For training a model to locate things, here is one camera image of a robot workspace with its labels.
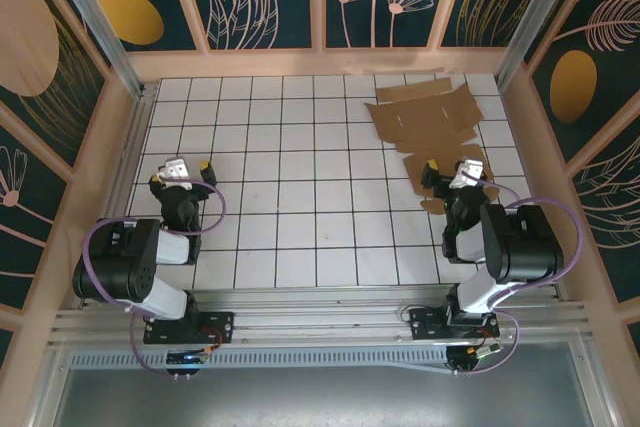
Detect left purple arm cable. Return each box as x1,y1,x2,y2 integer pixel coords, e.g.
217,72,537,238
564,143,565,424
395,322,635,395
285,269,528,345
82,177,227,379

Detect grey slotted cable duct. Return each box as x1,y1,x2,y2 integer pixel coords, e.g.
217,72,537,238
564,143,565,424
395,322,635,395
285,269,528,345
69,344,586,373

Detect long aluminium mounting rail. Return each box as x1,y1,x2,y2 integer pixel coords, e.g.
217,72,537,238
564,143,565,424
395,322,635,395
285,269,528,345
47,284,594,348

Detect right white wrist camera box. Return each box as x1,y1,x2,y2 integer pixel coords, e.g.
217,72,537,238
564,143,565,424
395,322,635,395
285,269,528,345
448,158,485,191

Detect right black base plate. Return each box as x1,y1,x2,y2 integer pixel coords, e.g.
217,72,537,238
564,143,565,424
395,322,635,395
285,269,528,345
409,306,500,341

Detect black controller board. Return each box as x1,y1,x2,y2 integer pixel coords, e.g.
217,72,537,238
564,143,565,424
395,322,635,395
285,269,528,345
446,341,504,376
164,346,211,378

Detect brown cardboard box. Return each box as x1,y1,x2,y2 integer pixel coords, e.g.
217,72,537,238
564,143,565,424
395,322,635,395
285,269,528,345
363,77,501,216

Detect right red black power wire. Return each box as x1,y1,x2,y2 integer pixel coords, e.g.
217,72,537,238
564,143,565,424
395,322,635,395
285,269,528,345
477,324,501,348

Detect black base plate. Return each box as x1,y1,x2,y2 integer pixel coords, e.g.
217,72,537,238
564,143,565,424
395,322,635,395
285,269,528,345
409,306,500,341
143,311,235,346

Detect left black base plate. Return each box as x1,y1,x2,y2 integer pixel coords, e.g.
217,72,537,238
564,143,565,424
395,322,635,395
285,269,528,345
143,311,235,346

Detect aluminium frame post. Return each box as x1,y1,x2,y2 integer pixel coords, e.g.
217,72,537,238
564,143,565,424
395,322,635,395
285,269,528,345
42,0,151,98
494,0,586,93

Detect left aluminium frame post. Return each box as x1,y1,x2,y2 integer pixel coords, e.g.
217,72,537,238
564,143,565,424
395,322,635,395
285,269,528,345
42,0,151,98

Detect left red black power wire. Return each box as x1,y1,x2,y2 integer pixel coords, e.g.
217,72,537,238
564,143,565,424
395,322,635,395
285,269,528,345
199,327,224,353

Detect red black power wire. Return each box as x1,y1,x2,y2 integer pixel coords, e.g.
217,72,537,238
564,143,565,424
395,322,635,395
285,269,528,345
477,324,501,348
199,327,224,353

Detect left black controller board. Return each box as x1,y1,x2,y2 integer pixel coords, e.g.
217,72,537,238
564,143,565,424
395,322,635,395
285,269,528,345
164,346,211,378

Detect right black controller board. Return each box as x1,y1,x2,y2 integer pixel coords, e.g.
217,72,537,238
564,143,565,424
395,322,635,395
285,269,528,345
446,341,504,376

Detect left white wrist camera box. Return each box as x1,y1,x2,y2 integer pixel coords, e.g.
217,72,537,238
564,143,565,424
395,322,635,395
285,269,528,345
158,156,194,192

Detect right aluminium frame post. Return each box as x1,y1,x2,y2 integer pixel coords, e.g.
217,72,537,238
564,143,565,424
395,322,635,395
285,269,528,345
494,0,586,93

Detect aluminium table side rail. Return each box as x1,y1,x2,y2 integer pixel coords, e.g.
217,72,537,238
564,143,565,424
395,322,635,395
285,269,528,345
84,81,159,298

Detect grey metal sheet panel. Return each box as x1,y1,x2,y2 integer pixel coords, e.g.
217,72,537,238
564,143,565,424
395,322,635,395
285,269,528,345
49,369,606,427

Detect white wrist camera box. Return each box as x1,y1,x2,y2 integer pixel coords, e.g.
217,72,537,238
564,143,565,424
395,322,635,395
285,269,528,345
448,158,485,191
158,156,194,192

